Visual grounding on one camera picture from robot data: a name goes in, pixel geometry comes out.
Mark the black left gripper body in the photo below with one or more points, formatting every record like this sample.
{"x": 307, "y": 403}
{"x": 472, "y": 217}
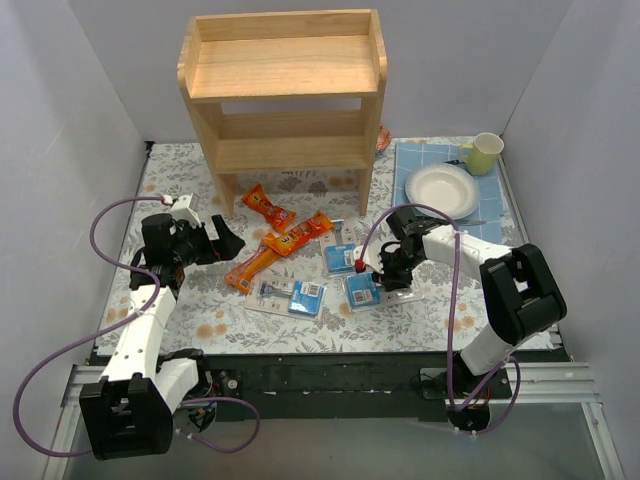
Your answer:
{"x": 208, "y": 242}

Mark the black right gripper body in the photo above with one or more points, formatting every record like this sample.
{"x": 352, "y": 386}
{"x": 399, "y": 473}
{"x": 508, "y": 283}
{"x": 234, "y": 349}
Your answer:
{"x": 395, "y": 272}

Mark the blue razor blister pack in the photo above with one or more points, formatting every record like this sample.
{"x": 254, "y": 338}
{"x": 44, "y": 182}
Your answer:
{"x": 286, "y": 296}
{"x": 363, "y": 294}
{"x": 337, "y": 245}

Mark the wooden two-tier shelf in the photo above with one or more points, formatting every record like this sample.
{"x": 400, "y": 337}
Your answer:
{"x": 278, "y": 56}

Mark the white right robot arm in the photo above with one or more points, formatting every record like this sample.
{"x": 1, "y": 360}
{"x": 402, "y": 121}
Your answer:
{"x": 520, "y": 293}

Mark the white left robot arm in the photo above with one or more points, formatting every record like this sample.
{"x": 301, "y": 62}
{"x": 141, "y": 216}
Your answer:
{"x": 129, "y": 411}

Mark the orange razor pack middle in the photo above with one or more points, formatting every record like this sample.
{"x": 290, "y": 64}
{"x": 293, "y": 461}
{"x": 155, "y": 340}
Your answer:
{"x": 299, "y": 235}

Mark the orange razor pack long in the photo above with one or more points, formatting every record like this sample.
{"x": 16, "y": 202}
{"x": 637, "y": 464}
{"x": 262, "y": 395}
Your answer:
{"x": 241, "y": 276}

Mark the orange razor pack upper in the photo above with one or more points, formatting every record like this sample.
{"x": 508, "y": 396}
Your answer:
{"x": 279, "y": 218}

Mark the floral patterned table mat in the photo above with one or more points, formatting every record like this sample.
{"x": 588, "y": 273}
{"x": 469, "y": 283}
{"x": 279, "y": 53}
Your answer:
{"x": 211, "y": 315}

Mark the white paper plate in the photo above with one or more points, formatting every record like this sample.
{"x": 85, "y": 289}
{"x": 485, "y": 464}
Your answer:
{"x": 444, "y": 187}

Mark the blue checked cloth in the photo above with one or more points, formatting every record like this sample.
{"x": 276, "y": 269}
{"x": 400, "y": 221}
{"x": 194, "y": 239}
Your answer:
{"x": 411, "y": 156}

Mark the red patterned small bowl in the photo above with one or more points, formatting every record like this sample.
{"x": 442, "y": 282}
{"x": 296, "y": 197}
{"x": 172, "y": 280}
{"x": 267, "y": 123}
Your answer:
{"x": 384, "y": 139}

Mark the yellow-green mug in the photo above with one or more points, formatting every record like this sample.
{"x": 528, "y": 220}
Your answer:
{"x": 480, "y": 156}

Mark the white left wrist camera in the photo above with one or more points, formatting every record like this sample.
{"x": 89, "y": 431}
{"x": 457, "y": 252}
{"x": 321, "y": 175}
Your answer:
{"x": 182, "y": 208}

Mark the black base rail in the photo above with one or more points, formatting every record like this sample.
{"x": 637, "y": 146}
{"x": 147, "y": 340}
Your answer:
{"x": 385, "y": 385}

